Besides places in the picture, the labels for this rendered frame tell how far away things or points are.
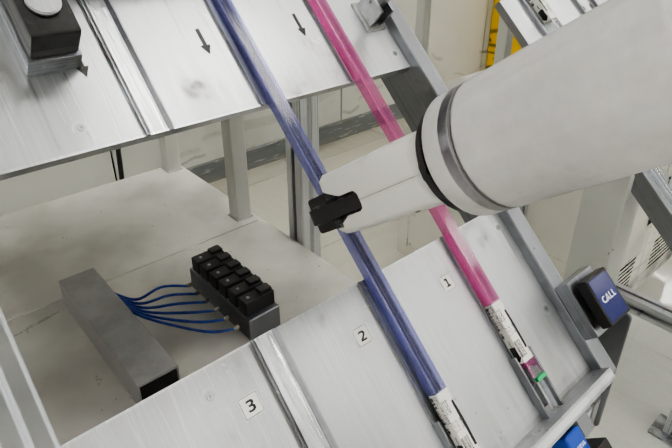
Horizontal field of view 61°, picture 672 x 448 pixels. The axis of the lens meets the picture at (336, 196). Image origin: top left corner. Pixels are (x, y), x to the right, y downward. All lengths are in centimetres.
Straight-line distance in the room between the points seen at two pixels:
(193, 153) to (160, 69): 203
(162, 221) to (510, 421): 73
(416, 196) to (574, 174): 10
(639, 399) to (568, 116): 148
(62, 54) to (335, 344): 31
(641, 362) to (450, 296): 133
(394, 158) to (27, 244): 84
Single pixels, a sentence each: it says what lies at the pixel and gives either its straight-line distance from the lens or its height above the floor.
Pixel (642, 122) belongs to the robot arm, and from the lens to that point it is 28.
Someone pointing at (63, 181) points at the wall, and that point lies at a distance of 236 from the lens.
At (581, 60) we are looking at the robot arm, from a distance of 28.
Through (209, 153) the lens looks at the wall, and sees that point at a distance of 258.
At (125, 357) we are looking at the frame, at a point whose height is 66.
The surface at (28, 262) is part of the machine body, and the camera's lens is 105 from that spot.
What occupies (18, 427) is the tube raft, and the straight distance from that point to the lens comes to 40.
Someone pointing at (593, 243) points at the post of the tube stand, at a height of 70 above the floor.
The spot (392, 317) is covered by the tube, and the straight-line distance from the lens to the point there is 49.
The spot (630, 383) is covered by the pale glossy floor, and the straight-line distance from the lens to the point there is 177.
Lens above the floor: 115
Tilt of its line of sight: 28 degrees down
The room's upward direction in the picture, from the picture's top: straight up
